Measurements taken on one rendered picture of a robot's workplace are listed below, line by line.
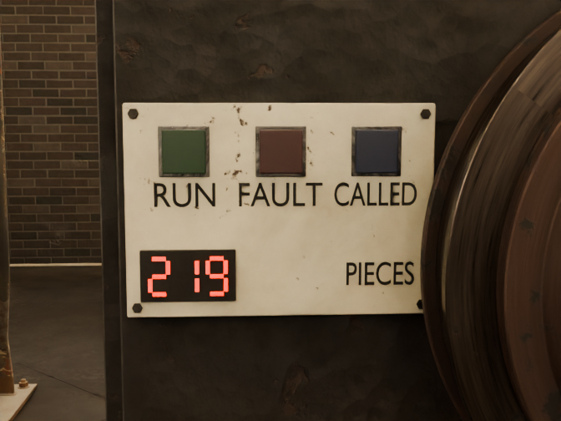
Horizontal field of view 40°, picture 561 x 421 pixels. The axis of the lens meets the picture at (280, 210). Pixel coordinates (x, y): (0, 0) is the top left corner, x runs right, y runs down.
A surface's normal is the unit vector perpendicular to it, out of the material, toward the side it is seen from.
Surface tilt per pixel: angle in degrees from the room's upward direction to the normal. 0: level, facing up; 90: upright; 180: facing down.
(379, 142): 90
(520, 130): 90
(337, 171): 90
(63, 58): 90
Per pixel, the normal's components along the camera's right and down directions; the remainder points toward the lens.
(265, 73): 0.06, 0.11
